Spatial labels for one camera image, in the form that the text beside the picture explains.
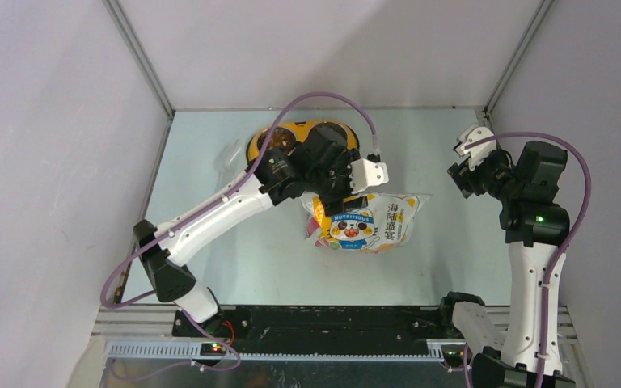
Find grey slotted cable duct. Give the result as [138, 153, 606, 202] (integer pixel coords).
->
[106, 340, 444, 362]

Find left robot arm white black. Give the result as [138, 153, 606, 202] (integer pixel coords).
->
[133, 121, 388, 337]

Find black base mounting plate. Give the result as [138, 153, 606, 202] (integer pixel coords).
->
[201, 305, 463, 352]

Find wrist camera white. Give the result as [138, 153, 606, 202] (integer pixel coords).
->
[453, 125, 497, 171]
[349, 158, 389, 194]

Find yellow double pet bowl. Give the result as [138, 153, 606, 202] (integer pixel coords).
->
[245, 120, 360, 163]

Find clear plastic scoop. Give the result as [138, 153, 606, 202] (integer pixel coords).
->
[217, 139, 242, 174]

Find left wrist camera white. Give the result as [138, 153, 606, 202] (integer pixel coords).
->
[349, 158, 389, 194]

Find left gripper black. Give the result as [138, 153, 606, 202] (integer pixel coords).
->
[306, 149, 368, 217]

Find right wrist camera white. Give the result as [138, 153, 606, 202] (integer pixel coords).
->
[453, 125, 497, 171]

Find colourful pet food bag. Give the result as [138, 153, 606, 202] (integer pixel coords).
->
[301, 192, 432, 254]

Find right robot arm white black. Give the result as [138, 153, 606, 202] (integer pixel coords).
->
[437, 141, 576, 387]

